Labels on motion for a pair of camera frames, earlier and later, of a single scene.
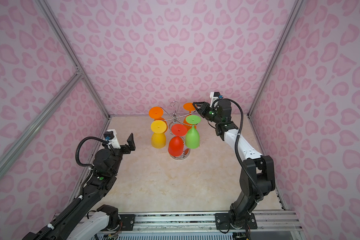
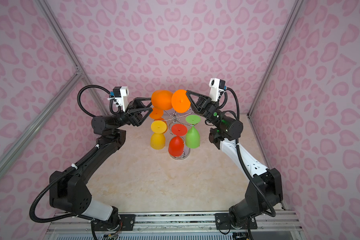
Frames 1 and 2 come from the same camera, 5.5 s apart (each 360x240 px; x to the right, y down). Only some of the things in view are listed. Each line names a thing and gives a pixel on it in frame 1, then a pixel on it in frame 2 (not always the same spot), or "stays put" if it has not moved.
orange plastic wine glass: (157, 113) stays put
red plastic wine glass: (175, 145) stays put
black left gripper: (127, 150) → (133, 116)
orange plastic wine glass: (190, 107) → (179, 100)
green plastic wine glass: (192, 137) stays put
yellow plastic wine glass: (158, 128) stays put
